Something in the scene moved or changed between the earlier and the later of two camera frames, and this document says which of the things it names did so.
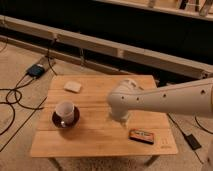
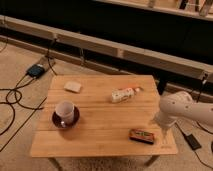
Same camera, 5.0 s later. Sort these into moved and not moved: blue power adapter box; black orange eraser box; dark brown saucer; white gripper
Moved: white gripper
Not moved: black orange eraser box; dark brown saucer; blue power adapter box
